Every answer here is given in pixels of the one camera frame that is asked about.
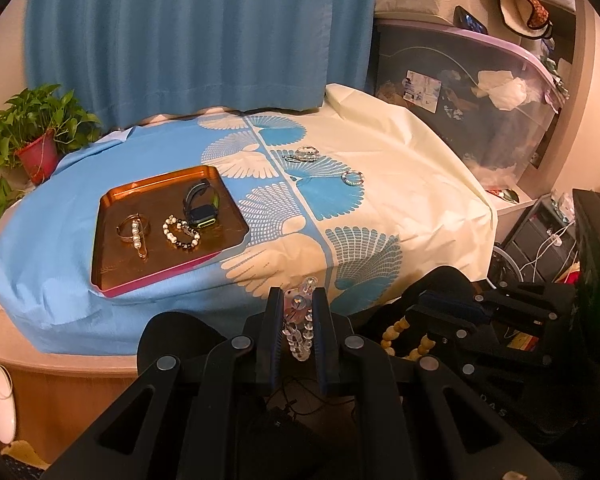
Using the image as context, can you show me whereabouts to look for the blue curtain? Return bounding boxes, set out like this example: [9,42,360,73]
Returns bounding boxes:
[25,0,383,128]

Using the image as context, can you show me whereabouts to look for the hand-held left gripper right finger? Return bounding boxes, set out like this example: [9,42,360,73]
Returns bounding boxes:
[312,287,561,480]

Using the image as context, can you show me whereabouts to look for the silver chain bracelet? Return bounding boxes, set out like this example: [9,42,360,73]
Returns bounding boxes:
[282,145,322,163]

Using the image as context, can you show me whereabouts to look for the round wooden table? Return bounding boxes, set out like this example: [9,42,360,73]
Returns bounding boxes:
[0,305,141,466]

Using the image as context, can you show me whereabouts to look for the blue cream fan-print tablecloth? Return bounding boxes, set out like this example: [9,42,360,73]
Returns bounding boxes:
[0,82,498,356]

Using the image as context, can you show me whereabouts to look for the red plant pot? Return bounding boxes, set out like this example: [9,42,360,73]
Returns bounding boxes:
[15,130,61,186]

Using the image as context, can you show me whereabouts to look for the clear crystal bead bracelet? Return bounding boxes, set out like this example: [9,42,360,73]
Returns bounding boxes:
[282,276,317,363]

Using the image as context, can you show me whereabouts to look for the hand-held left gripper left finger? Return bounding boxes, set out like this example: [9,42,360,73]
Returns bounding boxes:
[45,287,286,480]

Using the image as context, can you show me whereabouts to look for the white cable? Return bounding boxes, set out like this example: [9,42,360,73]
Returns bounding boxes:
[510,220,581,281]

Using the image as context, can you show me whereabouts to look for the black computer tower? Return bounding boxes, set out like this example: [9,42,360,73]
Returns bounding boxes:
[500,200,581,286]

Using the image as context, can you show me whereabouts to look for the pearl and dark bead bracelet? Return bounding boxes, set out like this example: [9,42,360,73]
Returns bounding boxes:
[162,215,202,251]

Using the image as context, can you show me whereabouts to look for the black smartphone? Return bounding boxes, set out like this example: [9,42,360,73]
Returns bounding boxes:
[452,6,488,31]

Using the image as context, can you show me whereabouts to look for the black floor cable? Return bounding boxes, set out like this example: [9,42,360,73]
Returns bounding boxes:
[275,375,361,418]

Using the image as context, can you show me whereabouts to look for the white plastic bag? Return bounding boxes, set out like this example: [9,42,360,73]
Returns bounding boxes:
[475,70,528,111]

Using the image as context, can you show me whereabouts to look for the copper metal tray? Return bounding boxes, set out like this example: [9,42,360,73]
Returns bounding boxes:
[89,165,251,298]

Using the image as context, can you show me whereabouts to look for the beige shelf unit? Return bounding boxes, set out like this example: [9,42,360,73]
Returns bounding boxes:
[530,0,600,201]

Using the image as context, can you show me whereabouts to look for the black smartwatch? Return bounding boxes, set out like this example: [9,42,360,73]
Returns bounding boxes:
[181,178,222,231]

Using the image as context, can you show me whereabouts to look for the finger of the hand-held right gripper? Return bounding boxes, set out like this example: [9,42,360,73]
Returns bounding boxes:
[415,280,581,331]
[405,310,556,376]

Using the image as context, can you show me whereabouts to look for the yellow cloth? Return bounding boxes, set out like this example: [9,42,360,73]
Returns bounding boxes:
[0,440,51,471]

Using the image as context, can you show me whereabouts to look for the green pothos plant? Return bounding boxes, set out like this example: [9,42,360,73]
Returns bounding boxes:
[0,84,103,228]

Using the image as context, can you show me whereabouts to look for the wooden bead bracelet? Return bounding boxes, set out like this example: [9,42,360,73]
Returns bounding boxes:
[380,316,436,361]

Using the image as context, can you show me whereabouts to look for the clear storage box purple lid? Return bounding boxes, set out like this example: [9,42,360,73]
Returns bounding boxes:
[372,17,563,186]

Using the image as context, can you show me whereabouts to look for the metal bangle with bead strand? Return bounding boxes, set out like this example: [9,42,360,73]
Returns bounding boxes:
[116,212,152,261]

